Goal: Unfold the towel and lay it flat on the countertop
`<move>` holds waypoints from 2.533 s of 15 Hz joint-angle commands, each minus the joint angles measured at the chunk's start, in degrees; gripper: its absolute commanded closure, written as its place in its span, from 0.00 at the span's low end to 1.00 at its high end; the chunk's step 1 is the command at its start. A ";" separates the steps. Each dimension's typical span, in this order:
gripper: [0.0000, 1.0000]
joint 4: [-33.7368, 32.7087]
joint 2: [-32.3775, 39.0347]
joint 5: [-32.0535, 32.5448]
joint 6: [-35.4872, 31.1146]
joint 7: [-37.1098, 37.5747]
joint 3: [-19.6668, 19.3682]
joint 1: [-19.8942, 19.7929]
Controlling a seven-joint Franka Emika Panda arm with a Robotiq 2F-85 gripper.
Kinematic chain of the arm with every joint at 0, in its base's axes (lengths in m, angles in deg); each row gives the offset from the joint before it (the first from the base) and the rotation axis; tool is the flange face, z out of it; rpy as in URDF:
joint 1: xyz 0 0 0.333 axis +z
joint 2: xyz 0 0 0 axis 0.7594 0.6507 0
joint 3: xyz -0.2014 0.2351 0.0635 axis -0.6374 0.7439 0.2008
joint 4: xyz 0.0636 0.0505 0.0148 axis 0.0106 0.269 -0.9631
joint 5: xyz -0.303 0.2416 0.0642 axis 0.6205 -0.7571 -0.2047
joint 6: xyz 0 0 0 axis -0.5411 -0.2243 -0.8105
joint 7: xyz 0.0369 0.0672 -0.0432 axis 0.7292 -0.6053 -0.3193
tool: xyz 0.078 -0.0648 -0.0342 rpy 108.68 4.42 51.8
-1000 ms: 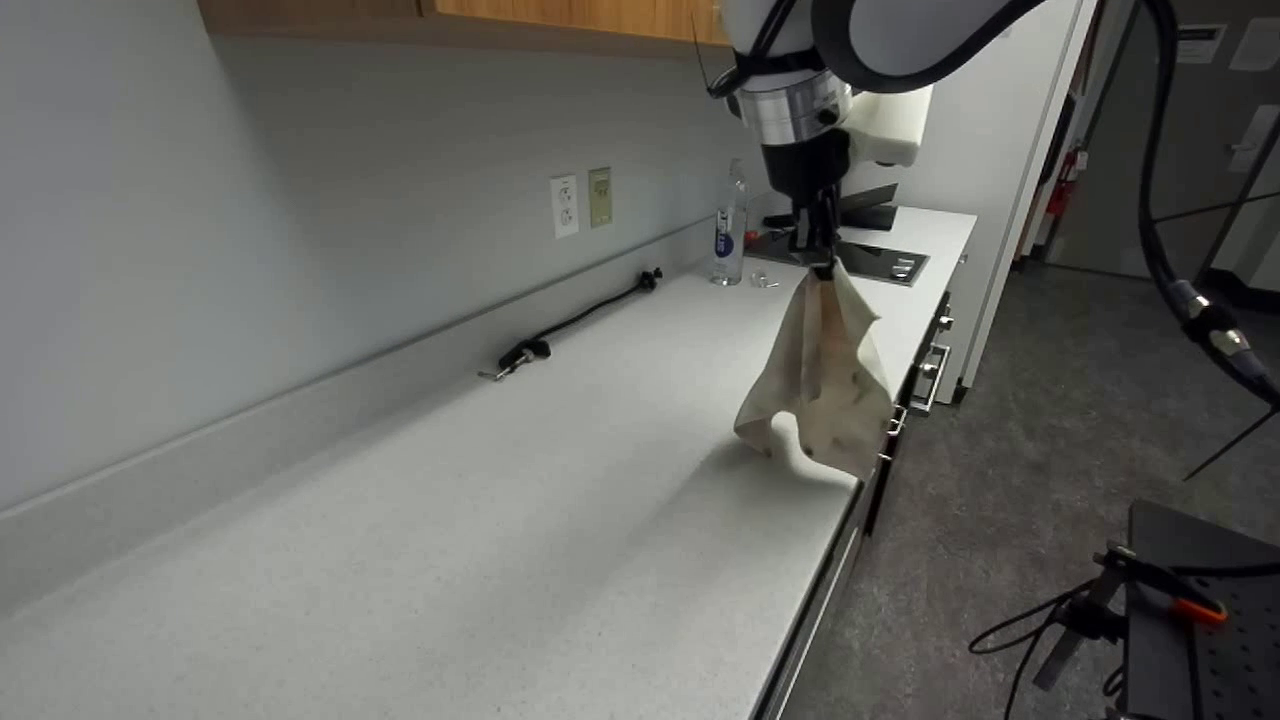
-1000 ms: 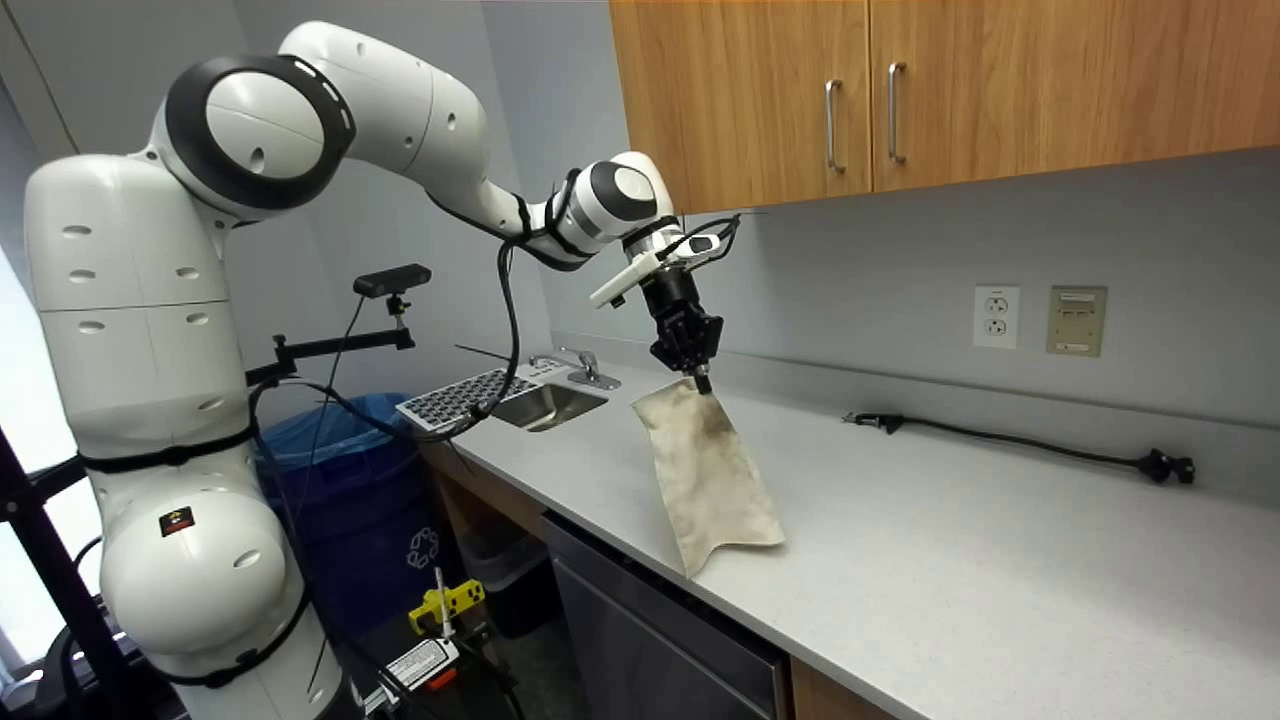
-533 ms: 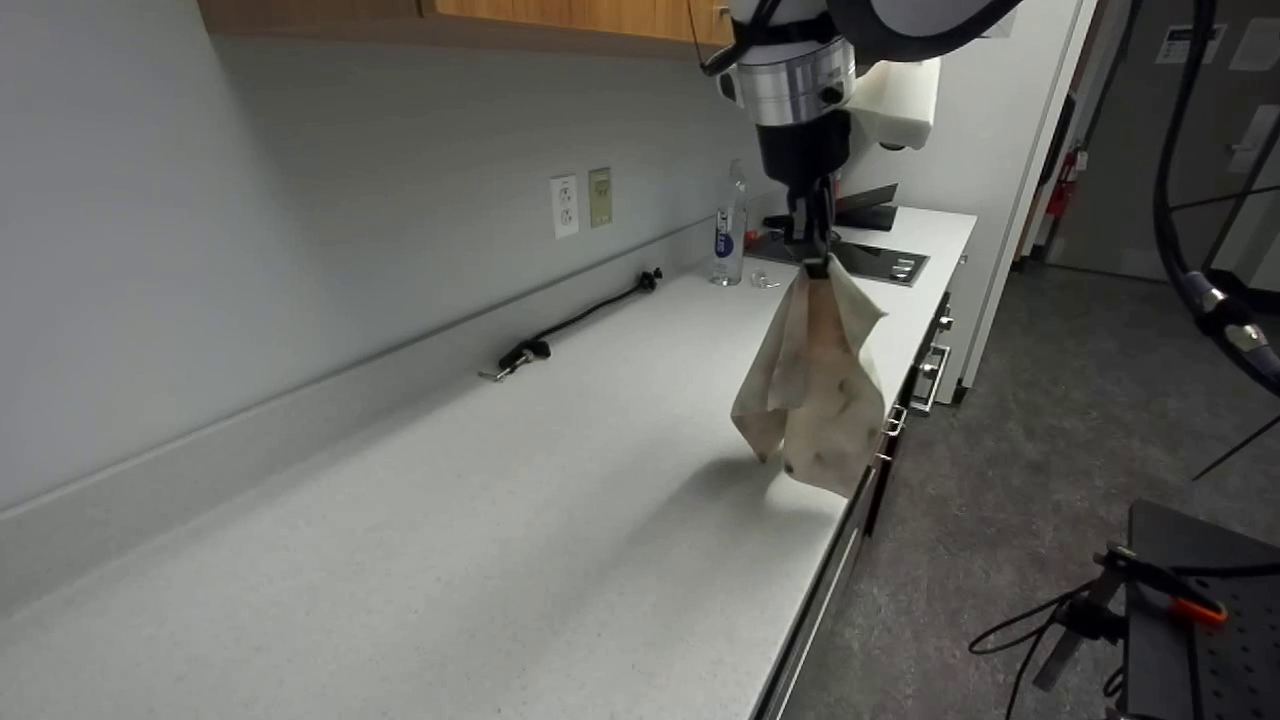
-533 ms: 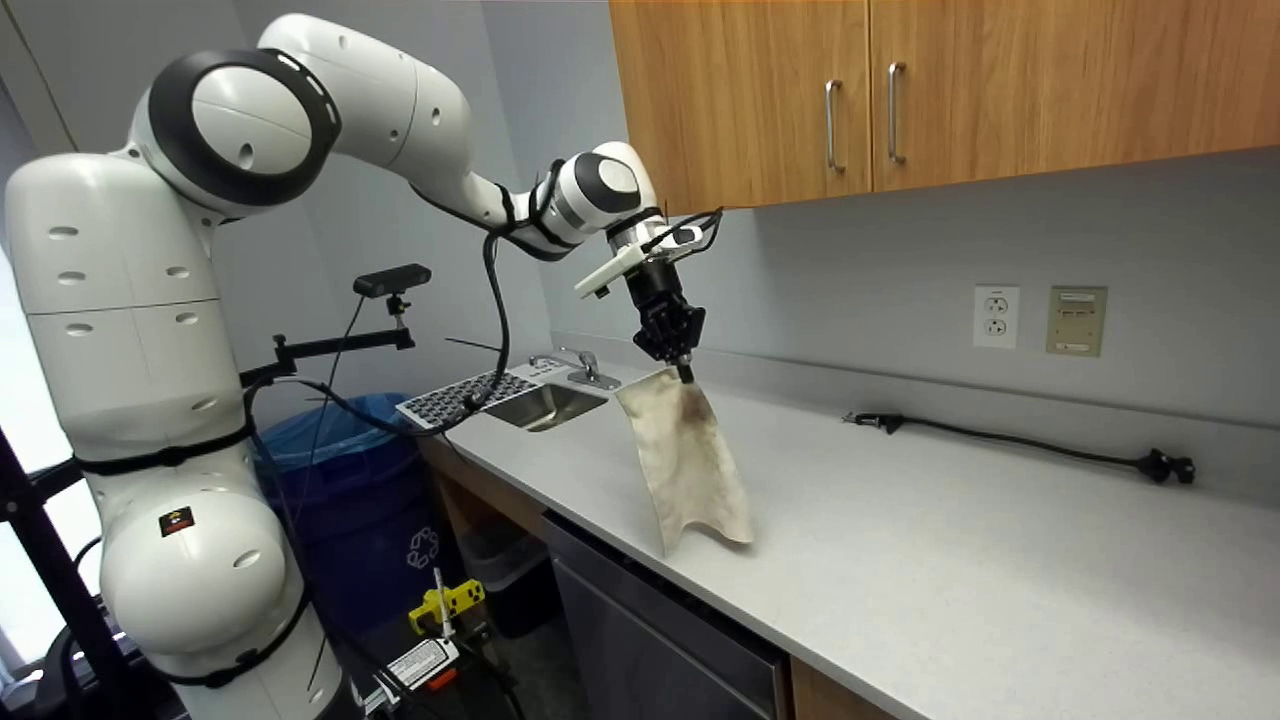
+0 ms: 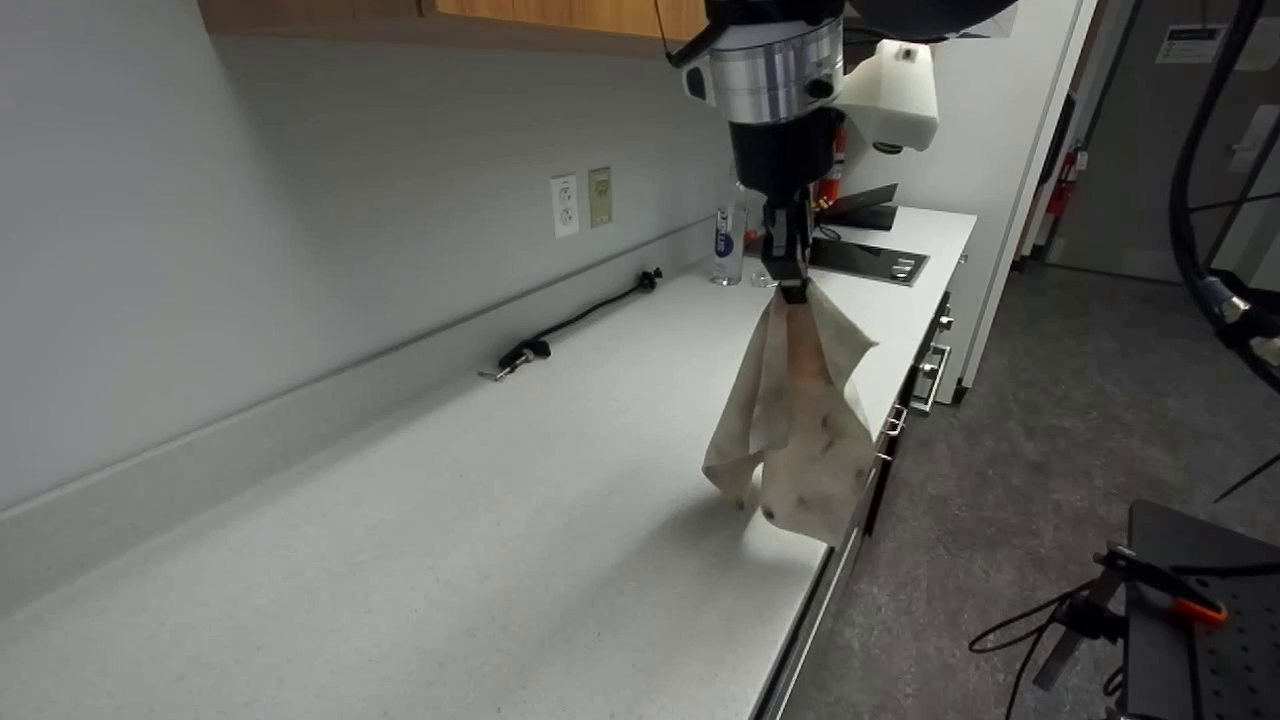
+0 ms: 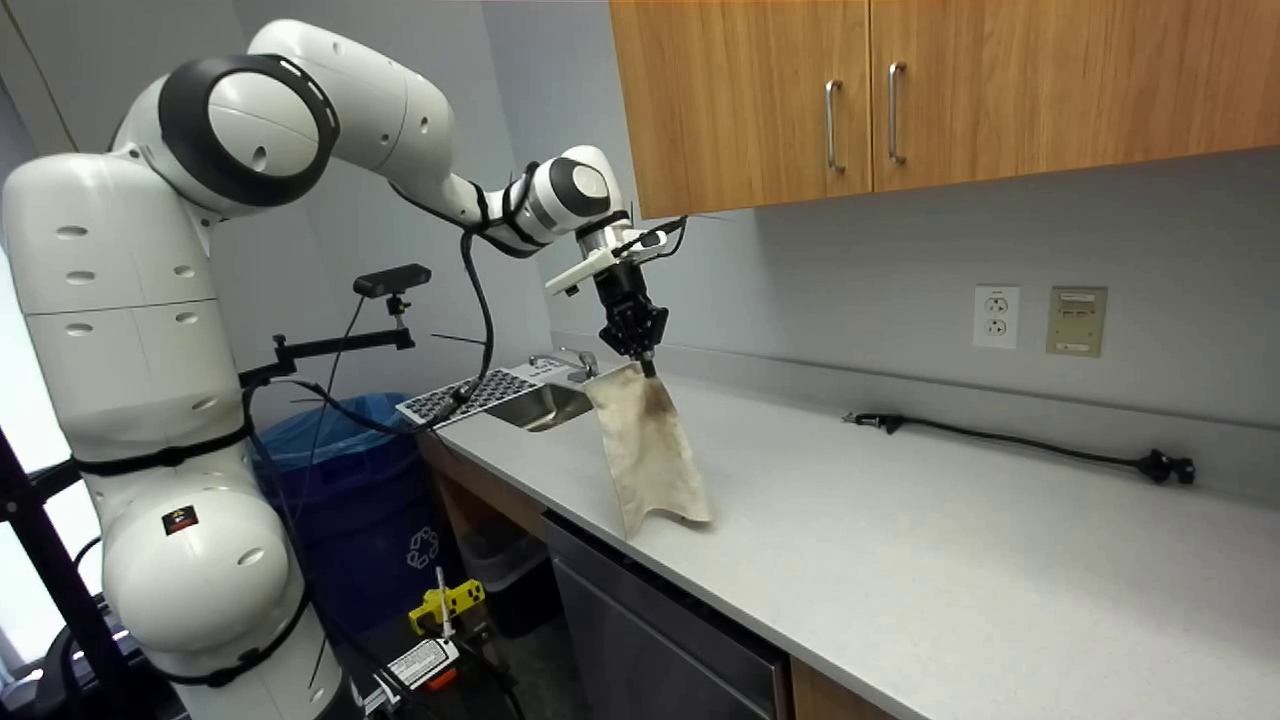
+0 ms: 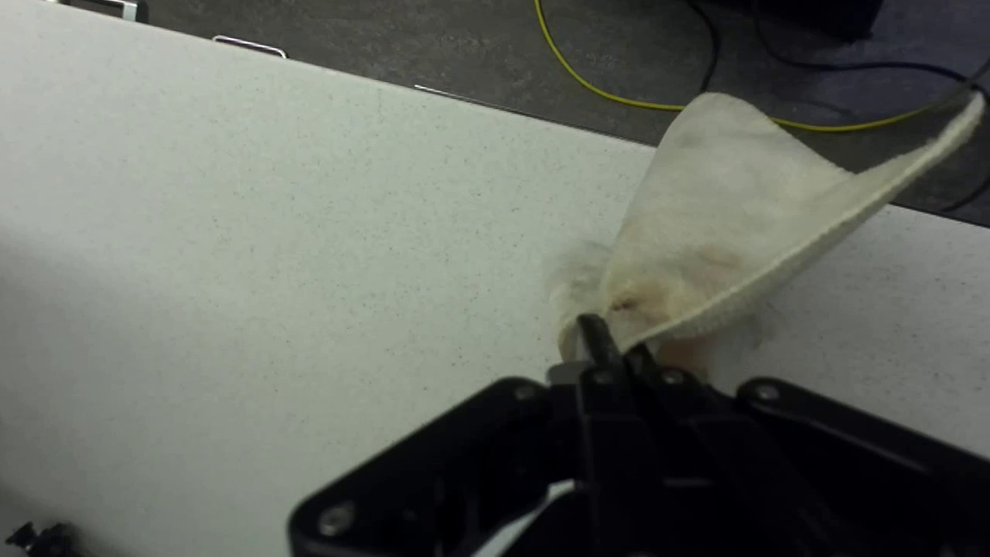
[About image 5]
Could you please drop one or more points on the wooden upper cabinet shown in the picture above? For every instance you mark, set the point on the wooden upper cabinet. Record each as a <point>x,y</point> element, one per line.
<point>563,15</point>

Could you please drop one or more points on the black perforated table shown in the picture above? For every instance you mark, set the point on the black perforated table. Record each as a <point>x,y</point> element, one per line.
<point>1202,665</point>

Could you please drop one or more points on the beige wall plate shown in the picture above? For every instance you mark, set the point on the beige wall plate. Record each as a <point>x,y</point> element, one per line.
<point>600,198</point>

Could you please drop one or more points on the clear water bottle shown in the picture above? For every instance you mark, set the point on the clear water bottle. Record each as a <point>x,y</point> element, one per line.
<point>724,253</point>

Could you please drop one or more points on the white wall outlet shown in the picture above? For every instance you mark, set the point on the white wall outlet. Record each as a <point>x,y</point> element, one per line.
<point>567,205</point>

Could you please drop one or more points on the stained beige towel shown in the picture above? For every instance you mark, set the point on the stained beige towel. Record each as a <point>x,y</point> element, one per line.
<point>803,426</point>

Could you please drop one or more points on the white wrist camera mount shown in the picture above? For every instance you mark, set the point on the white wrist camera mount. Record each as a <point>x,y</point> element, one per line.
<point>885,92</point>

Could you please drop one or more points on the red fire extinguisher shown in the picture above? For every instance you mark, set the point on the red fire extinguisher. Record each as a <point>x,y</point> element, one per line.
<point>1065,186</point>

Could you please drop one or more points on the black clamp mount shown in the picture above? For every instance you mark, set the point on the black clamp mount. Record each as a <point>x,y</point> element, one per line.
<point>1084,616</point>

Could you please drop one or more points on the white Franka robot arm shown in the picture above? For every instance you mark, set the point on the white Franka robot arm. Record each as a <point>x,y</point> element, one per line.
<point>774,74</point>

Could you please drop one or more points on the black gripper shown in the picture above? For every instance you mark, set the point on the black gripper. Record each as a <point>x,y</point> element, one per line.
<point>785,163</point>

